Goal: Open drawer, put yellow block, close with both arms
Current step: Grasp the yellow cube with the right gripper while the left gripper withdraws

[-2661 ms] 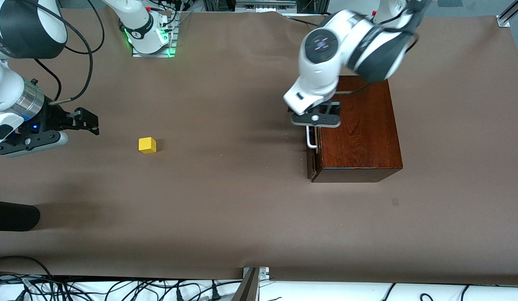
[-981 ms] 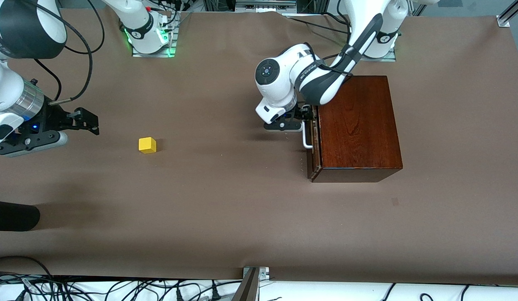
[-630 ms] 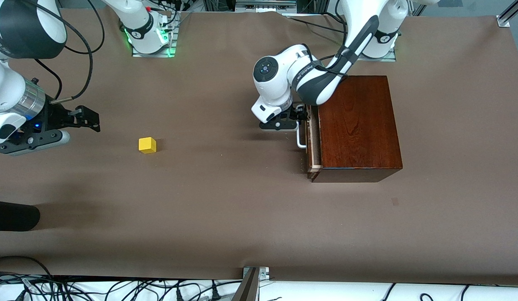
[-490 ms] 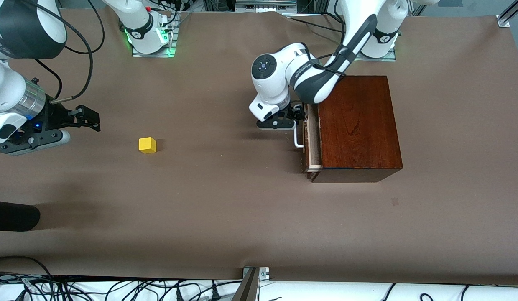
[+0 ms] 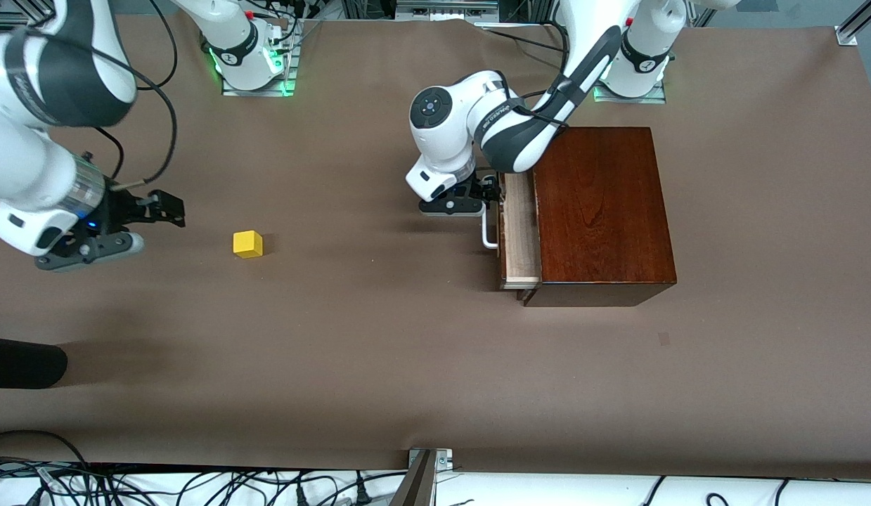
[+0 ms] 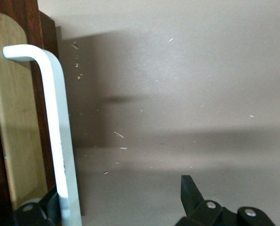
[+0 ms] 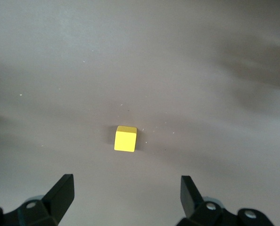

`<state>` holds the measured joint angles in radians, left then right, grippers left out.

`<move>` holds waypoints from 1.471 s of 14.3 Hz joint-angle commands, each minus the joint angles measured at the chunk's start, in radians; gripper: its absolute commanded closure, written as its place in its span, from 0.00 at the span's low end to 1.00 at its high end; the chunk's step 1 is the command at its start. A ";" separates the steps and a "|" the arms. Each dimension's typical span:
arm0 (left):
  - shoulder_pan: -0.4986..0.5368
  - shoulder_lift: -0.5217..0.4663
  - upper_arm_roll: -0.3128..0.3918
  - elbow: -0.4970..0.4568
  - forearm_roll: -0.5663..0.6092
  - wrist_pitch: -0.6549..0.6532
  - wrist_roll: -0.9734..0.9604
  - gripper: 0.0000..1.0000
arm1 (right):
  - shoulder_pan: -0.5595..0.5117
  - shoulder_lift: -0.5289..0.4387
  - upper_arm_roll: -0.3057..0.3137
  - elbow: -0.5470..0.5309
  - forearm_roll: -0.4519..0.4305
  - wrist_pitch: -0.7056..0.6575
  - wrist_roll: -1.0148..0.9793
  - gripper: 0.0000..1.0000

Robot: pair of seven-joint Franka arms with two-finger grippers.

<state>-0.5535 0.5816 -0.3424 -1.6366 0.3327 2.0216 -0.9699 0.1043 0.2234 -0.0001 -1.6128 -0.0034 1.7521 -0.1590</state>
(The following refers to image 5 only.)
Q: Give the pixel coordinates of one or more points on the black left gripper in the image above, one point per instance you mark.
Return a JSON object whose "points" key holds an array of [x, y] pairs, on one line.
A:
{"points": [[475, 189]]}

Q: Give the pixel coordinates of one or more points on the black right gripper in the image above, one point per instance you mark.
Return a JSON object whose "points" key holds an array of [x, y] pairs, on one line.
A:
{"points": [[123, 209]]}

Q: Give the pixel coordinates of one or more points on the aluminium frame corner profile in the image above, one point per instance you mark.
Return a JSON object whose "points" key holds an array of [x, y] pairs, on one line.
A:
{"points": [[853, 24]]}

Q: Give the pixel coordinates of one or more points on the aluminium table edge rail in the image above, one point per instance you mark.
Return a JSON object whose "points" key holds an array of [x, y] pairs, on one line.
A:
{"points": [[13, 20]]}

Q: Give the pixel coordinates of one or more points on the aluminium rack with electronics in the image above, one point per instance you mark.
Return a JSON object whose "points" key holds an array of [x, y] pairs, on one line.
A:
{"points": [[446, 8]]}

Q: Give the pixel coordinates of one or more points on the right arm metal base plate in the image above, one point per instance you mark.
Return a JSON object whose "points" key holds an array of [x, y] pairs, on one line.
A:
{"points": [[284, 77]]}

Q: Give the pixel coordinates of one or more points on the grey slanted mounting beam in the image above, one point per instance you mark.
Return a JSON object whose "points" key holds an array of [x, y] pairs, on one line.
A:
{"points": [[415, 485]]}

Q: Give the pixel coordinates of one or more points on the dark wooden drawer cabinet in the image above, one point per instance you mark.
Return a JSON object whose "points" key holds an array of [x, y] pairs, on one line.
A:
{"points": [[604, 211]]}

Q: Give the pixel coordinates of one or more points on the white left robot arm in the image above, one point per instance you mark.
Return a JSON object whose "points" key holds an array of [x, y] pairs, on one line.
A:
{"points": [[519, 133]]}

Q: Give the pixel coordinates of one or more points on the black rounded cylinder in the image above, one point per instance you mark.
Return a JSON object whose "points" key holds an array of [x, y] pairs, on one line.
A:
{"points": [[20, 362]]}

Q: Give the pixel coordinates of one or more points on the yellow wooden block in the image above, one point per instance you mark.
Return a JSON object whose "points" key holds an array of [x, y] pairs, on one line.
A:
{"points": [[247, 244]]}

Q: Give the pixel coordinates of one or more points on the small metal table bracket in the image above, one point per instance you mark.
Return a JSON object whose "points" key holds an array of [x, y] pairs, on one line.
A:
{"points": [[442, 458]]}

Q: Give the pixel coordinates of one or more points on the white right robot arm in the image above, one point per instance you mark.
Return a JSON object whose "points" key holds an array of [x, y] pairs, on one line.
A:
{"points": [[62, 77]]}

